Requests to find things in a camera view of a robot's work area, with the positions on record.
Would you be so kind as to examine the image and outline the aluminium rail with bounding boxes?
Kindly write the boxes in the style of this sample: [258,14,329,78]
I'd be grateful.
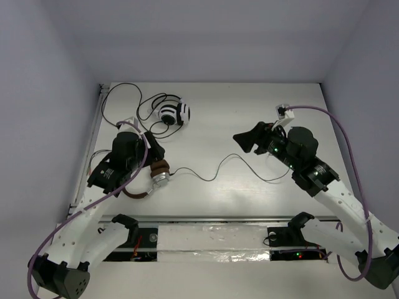
[98,215,340,224]

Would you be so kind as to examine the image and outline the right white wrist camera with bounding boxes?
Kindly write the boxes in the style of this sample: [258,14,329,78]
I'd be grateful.
[272,104,295,130]

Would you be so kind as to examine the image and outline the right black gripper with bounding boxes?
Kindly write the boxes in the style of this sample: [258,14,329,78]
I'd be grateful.
[233,120,299,171]

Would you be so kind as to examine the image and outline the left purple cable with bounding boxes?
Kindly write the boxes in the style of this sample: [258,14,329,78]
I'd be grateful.
[27,121,150,299]

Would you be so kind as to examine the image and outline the silver foil strip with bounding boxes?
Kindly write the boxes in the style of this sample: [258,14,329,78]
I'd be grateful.
[156,224,270,263]

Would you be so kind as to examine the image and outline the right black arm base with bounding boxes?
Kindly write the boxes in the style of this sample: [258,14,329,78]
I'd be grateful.
[262,212,330,261]

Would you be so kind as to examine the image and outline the long black headphone cable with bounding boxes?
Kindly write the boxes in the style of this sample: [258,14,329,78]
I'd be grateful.
[100,82,183,140]

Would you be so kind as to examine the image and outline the brown silver headphones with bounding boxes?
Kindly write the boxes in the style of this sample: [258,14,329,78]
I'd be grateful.
[122,159,171,200]

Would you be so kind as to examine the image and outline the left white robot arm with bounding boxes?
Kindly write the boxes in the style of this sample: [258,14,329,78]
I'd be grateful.
[29,131,165,298]

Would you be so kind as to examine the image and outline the purple cable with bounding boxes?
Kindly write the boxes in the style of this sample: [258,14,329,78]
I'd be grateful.
[283,105,374,281]
[27,121,150,299]

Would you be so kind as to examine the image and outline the white black headphones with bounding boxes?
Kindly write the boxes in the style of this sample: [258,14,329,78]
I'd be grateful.
[149,94,191,126]

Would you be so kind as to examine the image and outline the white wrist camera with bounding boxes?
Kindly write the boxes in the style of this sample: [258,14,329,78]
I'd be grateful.
[116,116,139,130]
[272,104,295,130]

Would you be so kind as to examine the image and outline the thin coloured wires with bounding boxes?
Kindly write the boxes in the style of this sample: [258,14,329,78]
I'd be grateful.
[86,149,113,175]

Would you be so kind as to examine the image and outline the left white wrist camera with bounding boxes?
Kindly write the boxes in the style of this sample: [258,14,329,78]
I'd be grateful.
[116,116,139,130]

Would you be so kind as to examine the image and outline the thin black headphone cable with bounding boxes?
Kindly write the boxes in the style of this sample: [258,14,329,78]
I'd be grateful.
[169,153,291,184]

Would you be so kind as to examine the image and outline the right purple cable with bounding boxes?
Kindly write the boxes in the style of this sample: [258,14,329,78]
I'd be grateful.
[283,105,374,281]

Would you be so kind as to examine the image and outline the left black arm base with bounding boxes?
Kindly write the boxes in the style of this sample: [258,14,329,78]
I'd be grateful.
[103,222,158,262]

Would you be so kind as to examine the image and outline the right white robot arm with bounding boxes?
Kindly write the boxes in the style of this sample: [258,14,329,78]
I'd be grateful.
[233,121,398,290]

